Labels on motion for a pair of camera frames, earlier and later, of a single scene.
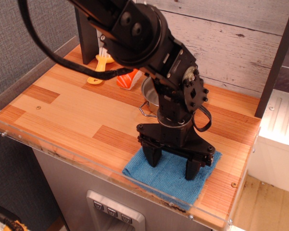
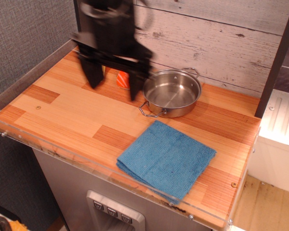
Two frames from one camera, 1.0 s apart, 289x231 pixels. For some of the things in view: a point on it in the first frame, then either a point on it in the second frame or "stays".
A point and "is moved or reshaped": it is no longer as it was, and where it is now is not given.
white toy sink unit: x=274 y=158 stays
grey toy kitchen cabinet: x=70 y=183 stays
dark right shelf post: x=271 y=83 stays
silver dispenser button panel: x=105 y=214 stays
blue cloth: x=168 y=179 is moved or reshaped
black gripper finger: x=192 y=167 → x=137 y=82
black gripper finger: x=152 y=155 → x=93 y=71
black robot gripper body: x=179 y=136 → x=107 y=35
